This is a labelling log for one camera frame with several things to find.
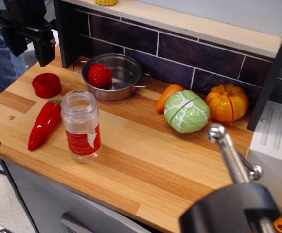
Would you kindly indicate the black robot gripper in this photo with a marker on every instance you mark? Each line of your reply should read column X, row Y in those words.
column 21, row 19

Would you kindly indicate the red plastic jar cap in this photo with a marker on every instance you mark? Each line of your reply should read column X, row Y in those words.
column 46, row 85

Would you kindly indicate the red toy strawberry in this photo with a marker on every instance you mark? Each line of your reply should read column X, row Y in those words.
column 99, row 75

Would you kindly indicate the red toy chili pepper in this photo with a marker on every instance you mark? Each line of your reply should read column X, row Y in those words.
column 48, row 118

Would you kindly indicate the yellow toy corn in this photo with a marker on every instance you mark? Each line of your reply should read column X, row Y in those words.
column 106, row 2

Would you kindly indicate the stainless steel pot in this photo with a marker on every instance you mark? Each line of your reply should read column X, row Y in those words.
column 127, row 76

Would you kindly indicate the clear plastic spice jar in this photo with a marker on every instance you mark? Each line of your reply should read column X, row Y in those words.
column 80, row 117

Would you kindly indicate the orange toy carrot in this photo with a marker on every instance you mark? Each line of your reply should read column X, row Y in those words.
column 168, row 92

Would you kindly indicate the green toy cabbage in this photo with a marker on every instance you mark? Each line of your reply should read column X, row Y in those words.
column 186, row 112

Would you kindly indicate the orange toy pumpkin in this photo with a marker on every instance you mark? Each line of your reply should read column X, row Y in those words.
column 227, row 102

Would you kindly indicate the white toy sink drainboard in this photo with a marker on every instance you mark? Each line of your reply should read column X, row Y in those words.
column 267, row 138

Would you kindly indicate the wooden shelf with dark frame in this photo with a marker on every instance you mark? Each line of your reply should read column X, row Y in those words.
column 175, row 47

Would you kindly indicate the grey drawer handle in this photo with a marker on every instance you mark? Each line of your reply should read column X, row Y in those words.
column 69, row 225

